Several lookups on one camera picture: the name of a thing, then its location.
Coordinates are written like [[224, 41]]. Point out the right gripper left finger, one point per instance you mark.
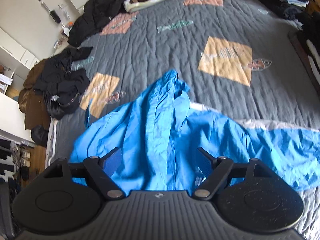
[[100, 171]]

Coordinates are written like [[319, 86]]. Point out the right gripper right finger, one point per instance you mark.
[[220, 170]]

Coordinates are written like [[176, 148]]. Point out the brown garment pile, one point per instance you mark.
[[31, 104]]

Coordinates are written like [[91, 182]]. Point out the white cabinet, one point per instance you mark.
[[15, 57]]

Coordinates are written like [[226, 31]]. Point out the black coat on bed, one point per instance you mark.
[[97, 14]]

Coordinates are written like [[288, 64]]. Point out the blue zip-up jacket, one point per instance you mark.
[[160, 135]]

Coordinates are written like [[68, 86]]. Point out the black clothes pile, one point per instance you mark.
[[60, 86]]

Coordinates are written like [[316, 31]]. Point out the black hairbrush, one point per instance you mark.
[[55, 16]]

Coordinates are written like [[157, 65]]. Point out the grey patchwork quilt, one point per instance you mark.
[[237, 57]]

